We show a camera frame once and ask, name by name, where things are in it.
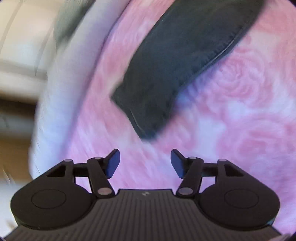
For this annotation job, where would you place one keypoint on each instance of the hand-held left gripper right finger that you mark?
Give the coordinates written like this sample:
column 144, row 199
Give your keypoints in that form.
column 177, row 163

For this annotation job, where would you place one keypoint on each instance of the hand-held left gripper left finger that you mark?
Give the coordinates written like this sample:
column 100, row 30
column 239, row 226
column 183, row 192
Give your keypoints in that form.
column 113, row 163

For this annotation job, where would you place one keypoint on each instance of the grey jeans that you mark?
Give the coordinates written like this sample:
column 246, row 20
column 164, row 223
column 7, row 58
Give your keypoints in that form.
column 180, row 58

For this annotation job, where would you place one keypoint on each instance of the pink floral blanket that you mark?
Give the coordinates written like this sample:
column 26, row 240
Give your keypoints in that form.
column 231, row 111

